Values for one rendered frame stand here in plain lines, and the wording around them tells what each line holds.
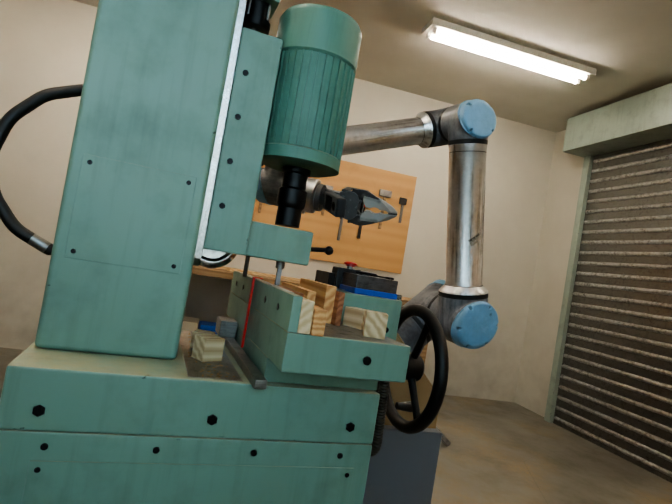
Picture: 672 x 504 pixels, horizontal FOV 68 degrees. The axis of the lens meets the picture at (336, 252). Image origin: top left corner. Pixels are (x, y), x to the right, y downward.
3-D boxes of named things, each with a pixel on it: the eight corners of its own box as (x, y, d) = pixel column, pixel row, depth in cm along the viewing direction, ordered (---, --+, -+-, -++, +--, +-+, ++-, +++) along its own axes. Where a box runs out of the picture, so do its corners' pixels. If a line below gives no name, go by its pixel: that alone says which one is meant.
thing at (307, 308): (309, 334, 75) (315, 301, 76) (297, 333, 75) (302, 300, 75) (243, 293, 132) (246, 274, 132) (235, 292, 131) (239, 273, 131)
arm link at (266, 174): (255, 161, 129) (247, 199, 129) (300, 170, 127) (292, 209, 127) (267, 168, 139) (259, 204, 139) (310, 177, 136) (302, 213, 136)
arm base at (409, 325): (368, 317, 177) (389, 300, 179) (398, 360, 179) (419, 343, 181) (387, 321, 159) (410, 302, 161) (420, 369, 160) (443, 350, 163)
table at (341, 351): (456, 388, 84) (461, 352, 84) (281, 372, 74) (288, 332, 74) (334, 327, 141) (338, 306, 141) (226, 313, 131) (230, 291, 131)
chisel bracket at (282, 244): (307, 273, 102) (314, 232, 103) (239, 262, 97) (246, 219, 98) (297, 271, 109) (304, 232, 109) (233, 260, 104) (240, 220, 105)
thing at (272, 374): (376, 390, 90) (380, 368, 90) (262, 381, 83) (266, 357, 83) (311, 345, 128) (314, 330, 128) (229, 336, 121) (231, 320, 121)
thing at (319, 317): (323, 336, 75) (327, 310, 76) (311, 335, 75) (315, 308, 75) (246, 291, 138) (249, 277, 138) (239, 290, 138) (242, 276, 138)
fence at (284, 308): (297, 333, 75) (303, 296, 75) (286, 332, 74) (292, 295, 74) (235, 292, 131) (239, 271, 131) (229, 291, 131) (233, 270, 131)
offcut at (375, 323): (362, 333, 88) (366, 309, 88) (382, 336, 88) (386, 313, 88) (362, 336, 84) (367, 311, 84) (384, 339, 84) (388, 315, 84)
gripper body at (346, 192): (369, 189, 132) (325, 180, 134) (362, 193, 124) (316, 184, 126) (364, 217, 134) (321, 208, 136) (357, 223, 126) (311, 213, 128)
